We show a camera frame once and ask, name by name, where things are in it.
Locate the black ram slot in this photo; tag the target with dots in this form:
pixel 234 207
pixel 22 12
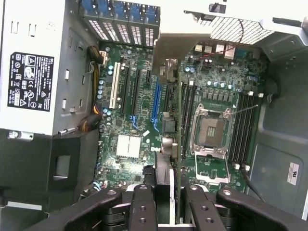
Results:
pixel 233 130
pixel 251 132
pixel 245 132
pixel 239 131

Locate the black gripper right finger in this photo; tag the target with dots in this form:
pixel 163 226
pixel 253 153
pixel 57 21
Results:
pixel 202 211

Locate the white case sticker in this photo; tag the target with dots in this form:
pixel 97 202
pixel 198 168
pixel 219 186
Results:
pixel 294 173

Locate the grey open pc case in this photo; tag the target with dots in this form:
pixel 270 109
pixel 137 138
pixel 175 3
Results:
pixel 276 134

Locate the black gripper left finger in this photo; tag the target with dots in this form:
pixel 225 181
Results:
pixel 142 207

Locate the long black expansion slot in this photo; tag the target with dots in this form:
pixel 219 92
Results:
pixel 125 89
pixel 136 91

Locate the metal fan grille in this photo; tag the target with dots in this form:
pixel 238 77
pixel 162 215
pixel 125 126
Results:
pixel 238 30

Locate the green motherboard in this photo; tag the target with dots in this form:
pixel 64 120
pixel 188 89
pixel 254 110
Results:
pixel 216 72

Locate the metal cpu socket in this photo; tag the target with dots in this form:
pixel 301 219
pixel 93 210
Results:
pixel 211 127

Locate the grey power supply unit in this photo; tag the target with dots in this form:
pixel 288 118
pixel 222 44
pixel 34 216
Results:
pixel 57 79

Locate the blue expansion slot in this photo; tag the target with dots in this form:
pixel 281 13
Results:
pixel 156 101

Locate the black plastic disk bay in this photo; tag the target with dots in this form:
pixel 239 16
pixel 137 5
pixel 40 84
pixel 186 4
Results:
pixel 26 168

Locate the blue slot cover row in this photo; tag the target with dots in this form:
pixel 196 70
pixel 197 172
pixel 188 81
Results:
pixel 120 21

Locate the short black expansion slot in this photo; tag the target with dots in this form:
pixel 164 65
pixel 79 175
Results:
pixel 148 77

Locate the black power supply label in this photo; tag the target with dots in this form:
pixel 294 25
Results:
pixel 29 81

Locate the silver chipset heatsink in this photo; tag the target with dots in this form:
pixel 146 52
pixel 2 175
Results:
pixel 128 146

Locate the white expansion slot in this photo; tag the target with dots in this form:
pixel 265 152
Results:
pixel 115 84

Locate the thin metal locking lever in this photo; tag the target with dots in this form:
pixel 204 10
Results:
pixel 245 109

